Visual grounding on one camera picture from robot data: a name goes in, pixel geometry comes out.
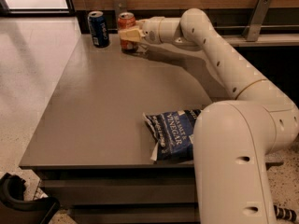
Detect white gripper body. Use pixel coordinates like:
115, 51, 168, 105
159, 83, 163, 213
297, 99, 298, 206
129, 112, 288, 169
142, 17, 181, 44

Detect red coke can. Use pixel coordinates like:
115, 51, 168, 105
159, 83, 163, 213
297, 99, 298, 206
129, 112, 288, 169
118, 12, 138, 52

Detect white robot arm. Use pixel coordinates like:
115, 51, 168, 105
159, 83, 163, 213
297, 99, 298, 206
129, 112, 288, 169
119, 8, 299, 224

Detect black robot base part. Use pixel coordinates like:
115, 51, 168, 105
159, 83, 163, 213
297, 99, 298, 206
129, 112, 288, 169
0, 173, 60, 224

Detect blue pepsi can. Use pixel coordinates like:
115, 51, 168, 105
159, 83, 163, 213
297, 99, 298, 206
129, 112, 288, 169
88, 11, 109, 48

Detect blue kettle chips bag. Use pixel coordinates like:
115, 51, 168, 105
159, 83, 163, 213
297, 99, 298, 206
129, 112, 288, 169
143, 109, 201, 161

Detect grey drawer cabinet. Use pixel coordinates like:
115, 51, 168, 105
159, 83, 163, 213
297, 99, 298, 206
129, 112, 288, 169
20, 35, 218, 224

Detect left metal wall bracket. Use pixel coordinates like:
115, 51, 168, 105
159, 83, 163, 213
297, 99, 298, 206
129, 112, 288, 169
113, 0, 127, 17

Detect metal wall bracket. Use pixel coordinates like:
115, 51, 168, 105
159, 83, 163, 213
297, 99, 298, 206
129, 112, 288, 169
113, 0, 127, 17
242, 0, 272, 42

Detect right metal wall bracket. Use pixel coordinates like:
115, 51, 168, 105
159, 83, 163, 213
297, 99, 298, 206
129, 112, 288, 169
242, 0, 272, 42

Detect black white striped cable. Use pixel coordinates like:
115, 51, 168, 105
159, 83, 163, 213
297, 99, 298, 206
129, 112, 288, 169
273, 204, 298, 224

